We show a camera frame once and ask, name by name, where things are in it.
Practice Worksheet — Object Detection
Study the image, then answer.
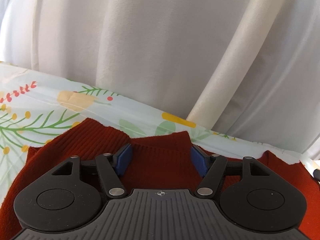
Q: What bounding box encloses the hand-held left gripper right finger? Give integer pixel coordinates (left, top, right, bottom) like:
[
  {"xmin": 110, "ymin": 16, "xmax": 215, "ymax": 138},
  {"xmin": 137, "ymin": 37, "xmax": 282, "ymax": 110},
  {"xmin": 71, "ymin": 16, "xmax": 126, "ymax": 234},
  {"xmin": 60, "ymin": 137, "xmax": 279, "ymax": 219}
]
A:
[{"xmin": 191, "ymin": 145, "xmax": 272, "ymax": 198}]

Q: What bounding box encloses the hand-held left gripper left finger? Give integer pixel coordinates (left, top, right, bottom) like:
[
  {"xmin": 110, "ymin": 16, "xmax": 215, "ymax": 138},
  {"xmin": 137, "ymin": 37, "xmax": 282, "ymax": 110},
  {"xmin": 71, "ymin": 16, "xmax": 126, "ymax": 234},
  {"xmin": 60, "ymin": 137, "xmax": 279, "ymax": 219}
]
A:
[{"xmin": 51, "ymin": 143, "xmax": 133, "ymax": 198}]

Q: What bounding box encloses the red knit cardigan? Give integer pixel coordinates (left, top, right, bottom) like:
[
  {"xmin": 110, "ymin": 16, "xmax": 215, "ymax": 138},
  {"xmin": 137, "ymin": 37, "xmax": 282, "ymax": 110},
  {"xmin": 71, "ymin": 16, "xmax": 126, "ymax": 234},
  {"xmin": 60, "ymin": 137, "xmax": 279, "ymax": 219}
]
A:
[{"xmin": 0, "ymin": 118, "xmax": 320, "ymax": 240}]

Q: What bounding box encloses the floral bedsheet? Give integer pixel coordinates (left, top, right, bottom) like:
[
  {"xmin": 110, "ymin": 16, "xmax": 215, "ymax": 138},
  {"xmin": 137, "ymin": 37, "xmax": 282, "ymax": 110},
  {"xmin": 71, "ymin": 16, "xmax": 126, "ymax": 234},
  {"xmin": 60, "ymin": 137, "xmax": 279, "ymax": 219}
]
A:
[{"xmin": 0, "ymin": 61, "xmax": 320, "ymax": 207}]

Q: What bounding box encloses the white curtain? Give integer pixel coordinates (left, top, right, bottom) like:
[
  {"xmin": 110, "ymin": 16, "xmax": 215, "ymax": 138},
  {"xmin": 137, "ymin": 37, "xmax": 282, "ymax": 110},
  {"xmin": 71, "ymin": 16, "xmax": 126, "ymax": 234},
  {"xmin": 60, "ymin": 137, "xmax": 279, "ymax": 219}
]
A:
[{"xmin": 0, "ymin": 0, "xmax": 320, "ymax": 161}]

